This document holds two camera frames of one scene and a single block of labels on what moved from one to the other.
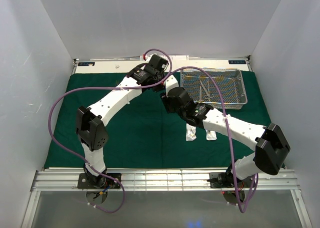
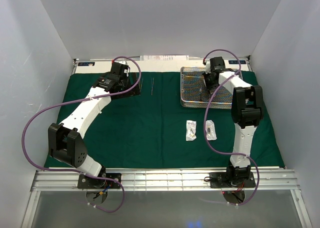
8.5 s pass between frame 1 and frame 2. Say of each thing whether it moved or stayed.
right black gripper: moved
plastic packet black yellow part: stayed
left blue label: stayed
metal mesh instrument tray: stayed
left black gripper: moved
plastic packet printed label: stayed
